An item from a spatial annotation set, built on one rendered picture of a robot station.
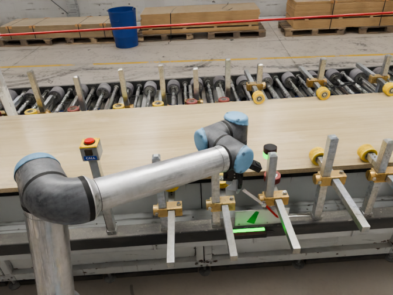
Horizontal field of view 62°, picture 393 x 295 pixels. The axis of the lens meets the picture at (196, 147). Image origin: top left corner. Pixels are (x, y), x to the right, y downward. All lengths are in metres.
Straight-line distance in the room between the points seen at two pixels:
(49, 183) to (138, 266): 1.48
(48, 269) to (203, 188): 0.94
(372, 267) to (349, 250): 0.24
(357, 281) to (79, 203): 2.01
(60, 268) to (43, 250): 0.09
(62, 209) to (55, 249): 0.26
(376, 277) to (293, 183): 0.97
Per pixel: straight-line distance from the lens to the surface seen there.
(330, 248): 2.39
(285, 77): 2.97
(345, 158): 1.87
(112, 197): 0.85
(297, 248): 1.41
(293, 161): 1.77
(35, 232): 1.02
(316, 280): 2.42
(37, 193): 0.85
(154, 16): 7.21
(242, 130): 1.22
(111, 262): 2.30
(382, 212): 1.92
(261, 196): 1.58
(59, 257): 1.09
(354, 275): 2.52
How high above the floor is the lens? 1.92
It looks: 33 degrees down
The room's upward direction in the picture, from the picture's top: 3 degrees counter-clockwise
